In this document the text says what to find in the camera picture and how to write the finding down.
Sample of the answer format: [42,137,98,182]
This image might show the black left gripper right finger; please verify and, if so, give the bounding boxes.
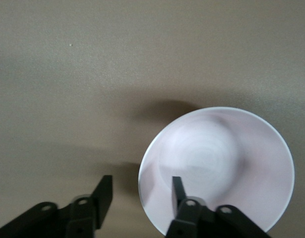
[165,176,272,238]

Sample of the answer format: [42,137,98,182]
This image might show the pink bowl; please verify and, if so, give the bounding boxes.
[138,107,296,236]

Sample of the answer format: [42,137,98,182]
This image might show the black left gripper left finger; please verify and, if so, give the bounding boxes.
[0,175,114,238]

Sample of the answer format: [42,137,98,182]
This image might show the brown table mat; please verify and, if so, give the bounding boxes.
[0,0,305,238]

